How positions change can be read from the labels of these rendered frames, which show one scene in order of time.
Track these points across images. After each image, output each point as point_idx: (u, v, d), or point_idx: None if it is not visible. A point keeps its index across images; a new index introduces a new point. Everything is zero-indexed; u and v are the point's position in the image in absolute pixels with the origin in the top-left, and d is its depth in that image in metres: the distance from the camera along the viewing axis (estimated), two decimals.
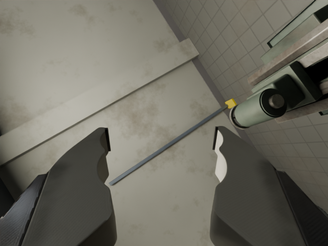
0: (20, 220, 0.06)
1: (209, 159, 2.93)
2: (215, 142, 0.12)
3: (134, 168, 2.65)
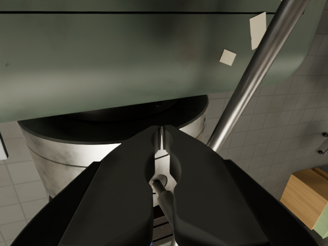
0: (72, 199, 0.07)
1: None
2: (165, 142, 0.12)
3: None
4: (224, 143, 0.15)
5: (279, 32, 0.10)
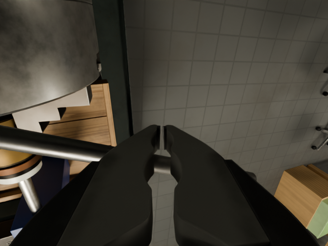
0: (71, 199, 0.07)
1: None
2: (166, 142, 0.12)
3: None
4: None
5: None
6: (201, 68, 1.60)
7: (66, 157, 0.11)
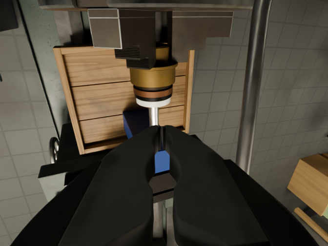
0: (72, 199, 0.07)
1: None
2: (165, 142, 0.12)
3: None
4: (253, 111, 0.15)
5: None
6: (229, 52, 1.65)
7: (255, 90, 0.15)
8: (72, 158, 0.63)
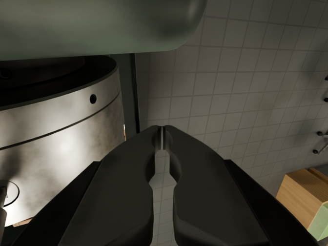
0: (72, 199, 0.07)
1: None
2: (165, 142, 0.12)
3: None
4: None
5: None
6: (205, 79, 1.65)
7: None
8: (11, 225, 0.64)
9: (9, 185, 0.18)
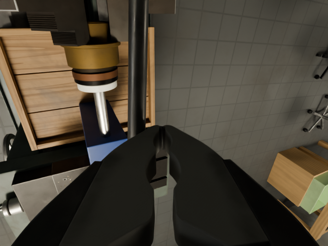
0: (73, 199, 0.07)
1: None
2: (164, 142, 0.12)
3: None
4: (138, 70, 0.12)
5: None
6: (206, 47, 1.64)
7: (137, 42, 0.12)
8: (26, 155, 0.58)
9: None
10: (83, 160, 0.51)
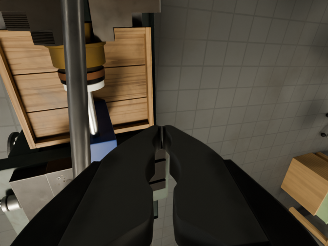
0: (72, 199, 0.07)
1: None
2: (165, 142, 0.12)
3: None
4: (73, 70, 0.11)
5: None
6: (215, 48, 1.61)
7: (70, 40, 0.11)
8: (26, 153, 0.59)
9: None
10: None
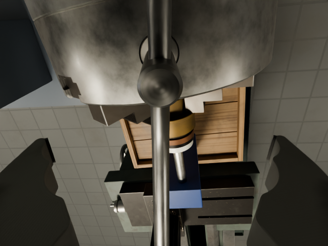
0: None
1: None
2: (271, 152, 0.11)
3: None
4: (158, 240, 0.15)
5: None
6: None
7: (157, 222, 0.14)
8: (131, 168, 0.74)
9: (171, 44, 0.16)
10: None
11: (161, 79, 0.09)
